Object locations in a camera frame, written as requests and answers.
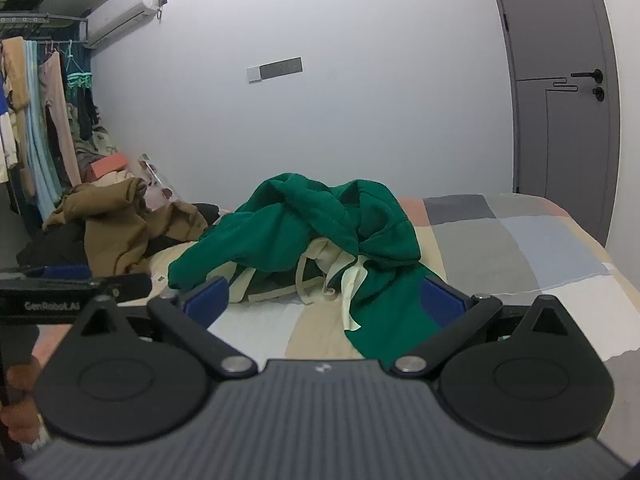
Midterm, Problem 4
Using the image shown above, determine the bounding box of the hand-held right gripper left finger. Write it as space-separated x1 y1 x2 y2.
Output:
72 275 258 377

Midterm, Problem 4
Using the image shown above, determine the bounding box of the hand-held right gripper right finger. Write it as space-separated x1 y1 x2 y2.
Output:
390 276 571 377

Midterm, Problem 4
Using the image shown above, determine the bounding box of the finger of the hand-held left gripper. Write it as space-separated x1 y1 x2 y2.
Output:
99 273 153 305
0 265 93 281

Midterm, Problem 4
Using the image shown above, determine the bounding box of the green hoodie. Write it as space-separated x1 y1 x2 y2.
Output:
167 172 453 361

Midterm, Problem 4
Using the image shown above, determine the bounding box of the green clothes hanger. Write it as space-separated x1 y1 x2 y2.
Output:
64 40 95 98

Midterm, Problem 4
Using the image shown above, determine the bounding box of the metal clothes rack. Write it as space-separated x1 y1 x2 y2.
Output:
0 0 93 53

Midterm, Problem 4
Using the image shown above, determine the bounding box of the person's left hand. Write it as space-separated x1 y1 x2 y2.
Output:
0 356 51 455

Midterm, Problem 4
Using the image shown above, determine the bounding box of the brown jacket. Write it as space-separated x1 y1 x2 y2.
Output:
42 177 210 276

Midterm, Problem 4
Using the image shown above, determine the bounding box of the patchwork blanket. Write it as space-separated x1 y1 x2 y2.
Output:
30 194 640 461

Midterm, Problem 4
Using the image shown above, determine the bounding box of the clear plastic bag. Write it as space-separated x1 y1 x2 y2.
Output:
135 154 180 211

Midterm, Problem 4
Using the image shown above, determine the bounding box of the orange box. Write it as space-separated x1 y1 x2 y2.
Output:
87 152 128 180

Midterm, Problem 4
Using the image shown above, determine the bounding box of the camouflage cloth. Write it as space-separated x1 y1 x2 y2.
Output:
74 124 120 162

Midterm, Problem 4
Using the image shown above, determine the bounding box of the light blue hanging garment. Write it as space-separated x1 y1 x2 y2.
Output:
24 40 65 218

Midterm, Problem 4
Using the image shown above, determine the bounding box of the white hanging garment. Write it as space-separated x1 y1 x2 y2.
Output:
0 110 22 185

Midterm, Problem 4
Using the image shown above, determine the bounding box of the dark hanging garment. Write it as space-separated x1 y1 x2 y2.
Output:
75 40 103 142

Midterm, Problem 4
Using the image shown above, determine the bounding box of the pink hanging garment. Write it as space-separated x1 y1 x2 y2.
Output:
39 52 82 188

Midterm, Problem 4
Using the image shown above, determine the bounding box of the grey door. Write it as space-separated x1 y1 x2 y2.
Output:
485 0 622 248

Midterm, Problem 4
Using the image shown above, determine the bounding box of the white air conditioner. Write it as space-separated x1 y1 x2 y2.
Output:
86 0 162 48

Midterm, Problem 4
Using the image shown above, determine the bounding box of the grey wall switch panel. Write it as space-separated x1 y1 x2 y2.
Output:
247 57 303 82

